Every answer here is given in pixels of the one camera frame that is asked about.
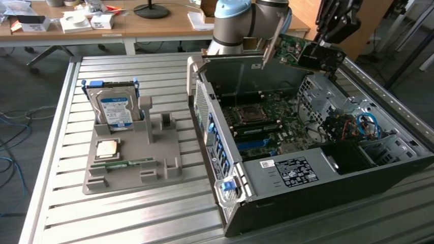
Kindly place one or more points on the white paper booklet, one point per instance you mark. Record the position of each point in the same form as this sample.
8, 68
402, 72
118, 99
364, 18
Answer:
199, 23

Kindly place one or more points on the hard disk in blue caddy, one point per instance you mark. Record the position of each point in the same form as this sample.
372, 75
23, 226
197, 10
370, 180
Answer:
115, 109

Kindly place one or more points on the wooden desk white frame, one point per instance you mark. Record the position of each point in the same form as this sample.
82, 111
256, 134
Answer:
153, 28

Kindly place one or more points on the blue expansion slot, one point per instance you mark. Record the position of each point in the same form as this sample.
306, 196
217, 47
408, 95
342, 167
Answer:
254, 145

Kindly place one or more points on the wooden cabinet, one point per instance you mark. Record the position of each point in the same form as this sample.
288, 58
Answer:
373, 25

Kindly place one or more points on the white box with tape roll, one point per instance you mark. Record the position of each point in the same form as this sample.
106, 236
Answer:
77, 24

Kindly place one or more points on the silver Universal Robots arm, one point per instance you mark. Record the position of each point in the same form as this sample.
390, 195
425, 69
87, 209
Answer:
237, 25

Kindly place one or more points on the CPU with metal lid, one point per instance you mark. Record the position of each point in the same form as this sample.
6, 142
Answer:
107, 150

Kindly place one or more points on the blue case latch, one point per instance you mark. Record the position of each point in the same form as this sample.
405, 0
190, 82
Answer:
227, 185

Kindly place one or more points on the grey plastic parts rack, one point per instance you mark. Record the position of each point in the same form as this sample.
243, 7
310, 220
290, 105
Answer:
135, 157

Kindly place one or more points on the white box with label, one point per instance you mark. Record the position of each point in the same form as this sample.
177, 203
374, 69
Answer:
102, 22

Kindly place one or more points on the black round lamp base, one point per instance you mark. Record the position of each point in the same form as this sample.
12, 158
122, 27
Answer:
151, 12

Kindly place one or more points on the black and white box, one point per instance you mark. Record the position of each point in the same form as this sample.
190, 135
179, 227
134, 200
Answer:
34, 25

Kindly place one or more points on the green motherboard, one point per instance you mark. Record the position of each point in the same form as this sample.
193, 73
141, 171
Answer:
288, 127

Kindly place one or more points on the green RAM stick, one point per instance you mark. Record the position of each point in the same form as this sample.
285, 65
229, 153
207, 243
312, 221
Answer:
122, 162

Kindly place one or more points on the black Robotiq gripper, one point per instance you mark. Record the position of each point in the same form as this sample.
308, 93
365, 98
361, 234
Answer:
342, 23

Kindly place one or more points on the green graphics card black cooler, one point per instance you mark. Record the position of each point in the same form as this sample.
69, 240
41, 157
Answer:
316, 57

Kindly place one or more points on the perforated metal disk bay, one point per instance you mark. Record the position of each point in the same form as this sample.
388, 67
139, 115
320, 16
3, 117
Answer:
318, 101

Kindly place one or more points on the dark RAM stick white label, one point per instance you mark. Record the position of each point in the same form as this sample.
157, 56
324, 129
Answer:
258, 129

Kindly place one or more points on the CPU socket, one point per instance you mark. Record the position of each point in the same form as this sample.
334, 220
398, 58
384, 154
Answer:
252, 114

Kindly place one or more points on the grey power supply unit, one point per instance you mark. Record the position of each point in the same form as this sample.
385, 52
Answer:
292, 172

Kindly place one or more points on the open black PC case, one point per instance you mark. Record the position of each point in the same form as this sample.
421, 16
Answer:
340, 193

